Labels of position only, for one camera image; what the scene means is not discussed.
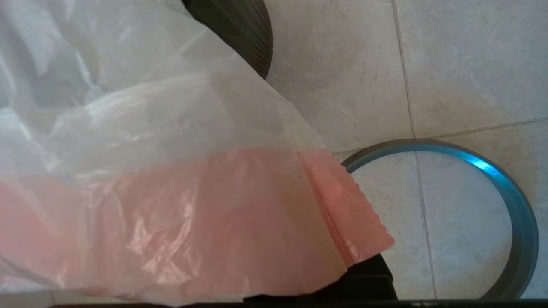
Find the black round trash bin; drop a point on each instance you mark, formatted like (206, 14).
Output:
(239, 30)

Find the white trash bag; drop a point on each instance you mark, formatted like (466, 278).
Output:
(150, 128)

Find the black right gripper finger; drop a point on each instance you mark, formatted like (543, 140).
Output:
(372, 282)

